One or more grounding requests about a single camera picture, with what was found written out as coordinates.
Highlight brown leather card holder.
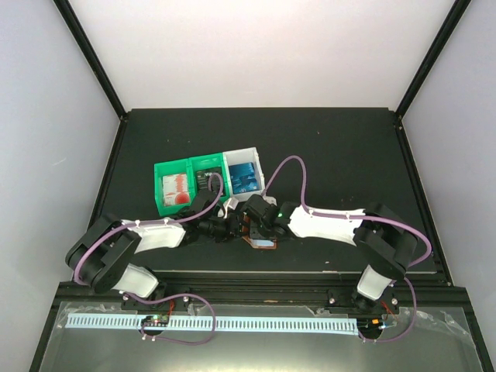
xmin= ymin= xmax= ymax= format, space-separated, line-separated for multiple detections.
xmin=241 ymin=214 xmax=277 ymax=250

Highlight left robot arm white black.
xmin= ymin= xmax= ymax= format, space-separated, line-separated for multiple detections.
xmin=65 ymin=191 xmax=241 ymax=309

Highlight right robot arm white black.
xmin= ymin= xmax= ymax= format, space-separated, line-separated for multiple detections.
xmin=241 ymin=195 xmax=419 ymax=312

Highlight blue cards stack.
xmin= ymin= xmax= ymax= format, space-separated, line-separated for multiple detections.
xmin=229 ymin=162 xmax=260 ymax=195

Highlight black vip cards stack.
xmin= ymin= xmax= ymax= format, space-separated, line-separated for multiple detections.
xmin=195 ymin=167 xmax=226 ymax=196

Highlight red white cards stack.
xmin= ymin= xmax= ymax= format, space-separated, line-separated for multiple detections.
xmin=162 ymin=173 xmax=191 ymax=206

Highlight white bin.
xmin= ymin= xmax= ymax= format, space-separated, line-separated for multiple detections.
xmin=222 ymin=147 xmax=265 ymax=202

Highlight green bin middle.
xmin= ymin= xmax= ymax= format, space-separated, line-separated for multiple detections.
xmin=189 ymin=153 xmax=231 ymax=202

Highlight green bin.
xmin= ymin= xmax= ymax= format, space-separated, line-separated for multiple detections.
xmin=189 ymin=153 xmax=231 ymax=202
xmin=154 ymin=158 xmax=195 ymax=217

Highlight green bin left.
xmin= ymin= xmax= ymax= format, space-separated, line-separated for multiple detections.
xmin=154 ymin=158 xmax=195 ymax=217

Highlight small circuit board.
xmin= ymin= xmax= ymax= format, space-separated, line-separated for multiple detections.
xmin=141 ymin=315 xmax=170 ymax=328

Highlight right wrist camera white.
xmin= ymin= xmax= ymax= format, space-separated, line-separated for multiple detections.
xmin=263 ymin=196 xmax=277 ymax=205

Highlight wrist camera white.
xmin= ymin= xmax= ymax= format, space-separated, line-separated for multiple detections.
xmin=218 ymin=197 xmax=239 ymax=219
xmin=263 ymin=196 xmax=277 ymax=205

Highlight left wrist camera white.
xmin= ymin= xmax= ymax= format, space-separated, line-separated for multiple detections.
xmin=218 ymin=197 xmax=239 ymax=219

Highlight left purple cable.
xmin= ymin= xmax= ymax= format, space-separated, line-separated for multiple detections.
xmin=72 ymin=172 xmax=225 ymax=286

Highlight purple cable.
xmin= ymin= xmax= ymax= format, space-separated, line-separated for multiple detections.
xmin=72 ymin=172 xmax=225 ymax=286
xmin=261 ymin=155 xmax=433 ymax=268

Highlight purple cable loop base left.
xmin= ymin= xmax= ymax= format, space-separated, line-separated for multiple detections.
xmin=127 ymin=292 xmax=216 ymax=345

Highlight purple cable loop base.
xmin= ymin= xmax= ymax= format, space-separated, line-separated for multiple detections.
xmin=127 ymin=292 xmax=216 ymax=345
xmin=358 ymin=277 xmax=419 ymax=345

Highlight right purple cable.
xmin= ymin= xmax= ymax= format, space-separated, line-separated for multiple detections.
xmin=261 ymin=155 xmax=433 ymax=268

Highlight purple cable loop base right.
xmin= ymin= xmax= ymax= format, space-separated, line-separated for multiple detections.
xmin=358 ymin=277 xmax=419 ymax=345

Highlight black aluminium rail front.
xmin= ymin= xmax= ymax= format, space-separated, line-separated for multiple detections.
xmin=57 ymin=270 xmax=470 ymax=311

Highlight white slotted cable duct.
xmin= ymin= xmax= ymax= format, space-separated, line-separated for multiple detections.
xmin=65 ymin=313 xmax=358 ymax=336

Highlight left black frame post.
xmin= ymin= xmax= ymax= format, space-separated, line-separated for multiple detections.
xmin=53 ymin=0 xmax=127 ymax=120

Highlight black frame post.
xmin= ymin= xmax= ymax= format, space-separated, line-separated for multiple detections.
xmin=53 ymin=0 xmax=127 ymax=120
xmin=395 ymin=0 xmax=471 ymax=119

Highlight right black frame post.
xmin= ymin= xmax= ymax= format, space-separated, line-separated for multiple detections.
xmin=395 ymin=0 xmax=471 ymax=119

